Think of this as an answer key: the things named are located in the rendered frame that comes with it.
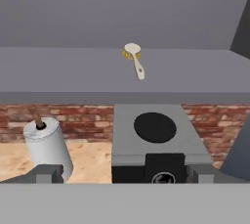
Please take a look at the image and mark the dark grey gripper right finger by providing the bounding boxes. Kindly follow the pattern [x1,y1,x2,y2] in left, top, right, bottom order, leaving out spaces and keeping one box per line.
[187,163,250,184]

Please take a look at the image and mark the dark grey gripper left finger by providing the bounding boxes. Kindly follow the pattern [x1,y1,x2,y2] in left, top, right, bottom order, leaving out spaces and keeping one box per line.
[0,163,64,184]

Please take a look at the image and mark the grey cabinet door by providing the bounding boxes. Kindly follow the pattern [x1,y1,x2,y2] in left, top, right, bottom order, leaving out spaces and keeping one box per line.
[220,125,250,183]

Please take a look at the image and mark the cream dish brush yellow bristles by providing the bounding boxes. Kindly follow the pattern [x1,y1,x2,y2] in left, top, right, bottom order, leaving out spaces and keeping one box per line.
[122,42,146,81]

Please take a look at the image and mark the white paper towel roll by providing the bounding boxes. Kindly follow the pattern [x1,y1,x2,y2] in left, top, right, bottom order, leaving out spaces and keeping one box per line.
[22,116,74,184]

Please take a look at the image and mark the brown paper towel holder rod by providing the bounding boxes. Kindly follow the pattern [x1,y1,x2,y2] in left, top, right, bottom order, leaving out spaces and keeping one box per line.
[27,105,47,131]

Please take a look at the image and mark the grey open wall cabinet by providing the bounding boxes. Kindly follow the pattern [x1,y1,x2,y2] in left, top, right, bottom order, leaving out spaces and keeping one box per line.
[0,0,250,106]

